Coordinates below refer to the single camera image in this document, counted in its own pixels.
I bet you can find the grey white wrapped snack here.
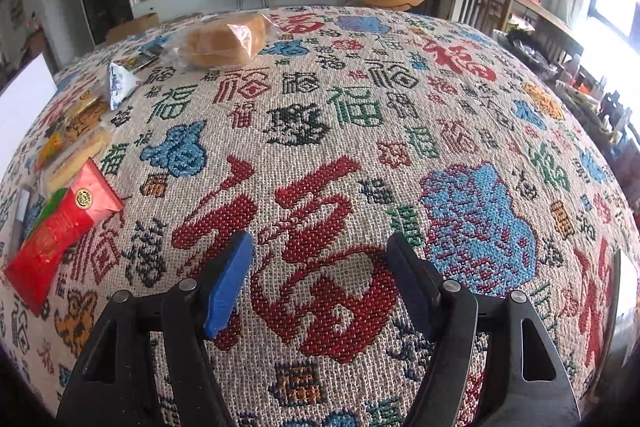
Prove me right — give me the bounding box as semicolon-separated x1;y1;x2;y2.
9;187;37;258

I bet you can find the printed woven blanket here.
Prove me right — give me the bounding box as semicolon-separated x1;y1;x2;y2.
0;4;640;427

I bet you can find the bread loaf in clear bag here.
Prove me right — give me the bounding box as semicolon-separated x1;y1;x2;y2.
175;12;278;70

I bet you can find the grey triangular snack packet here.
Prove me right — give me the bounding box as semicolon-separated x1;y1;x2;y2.
107;61;146;112

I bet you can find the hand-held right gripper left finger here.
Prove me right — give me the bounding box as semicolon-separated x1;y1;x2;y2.
55;231;256;427

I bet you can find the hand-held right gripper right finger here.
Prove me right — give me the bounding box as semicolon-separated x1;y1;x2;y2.
386;231;583;427

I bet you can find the packaged corn cob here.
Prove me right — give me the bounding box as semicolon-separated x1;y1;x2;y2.
42;127;113;195

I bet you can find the brown chair back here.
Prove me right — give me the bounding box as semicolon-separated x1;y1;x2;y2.
105;13;161;46

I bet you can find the dark green snack packet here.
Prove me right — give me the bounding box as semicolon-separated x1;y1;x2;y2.
122;44;166;70

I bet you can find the orange snack packet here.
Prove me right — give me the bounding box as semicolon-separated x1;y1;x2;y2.
35;94;111;168

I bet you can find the cluttered wooden table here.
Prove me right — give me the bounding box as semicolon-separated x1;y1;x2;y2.
492;0;640;168

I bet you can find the red snack packet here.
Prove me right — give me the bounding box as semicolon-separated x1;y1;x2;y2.
4;158;125;318

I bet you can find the wall picture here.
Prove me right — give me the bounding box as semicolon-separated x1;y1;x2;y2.
7;0;26;31

